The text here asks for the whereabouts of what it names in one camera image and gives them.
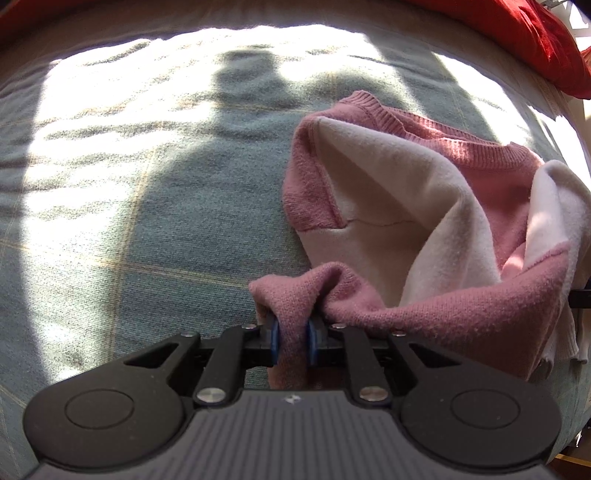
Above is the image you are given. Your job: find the pink and white sweater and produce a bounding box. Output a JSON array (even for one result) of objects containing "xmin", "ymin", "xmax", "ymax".
[{"xmin": 248, "ymin": 90, "xmax": 591, "ymax": 391}]

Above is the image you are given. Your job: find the red duvet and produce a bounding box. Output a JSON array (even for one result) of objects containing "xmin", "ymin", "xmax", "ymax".
[{"xmin": 0, "ymin": 0, "xmax": 591, "ymax": 100}]

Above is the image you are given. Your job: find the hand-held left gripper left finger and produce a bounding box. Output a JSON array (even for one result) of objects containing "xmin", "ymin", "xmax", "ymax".
[{"xmin": 124, "ymin": 318, "xmax": 281, "ymax": 407}]

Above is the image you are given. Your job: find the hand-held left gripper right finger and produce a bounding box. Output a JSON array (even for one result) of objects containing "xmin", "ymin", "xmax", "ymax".
[{"xmin": 305, "ymin": 318, "xmax": 462, "ymax": 405}]

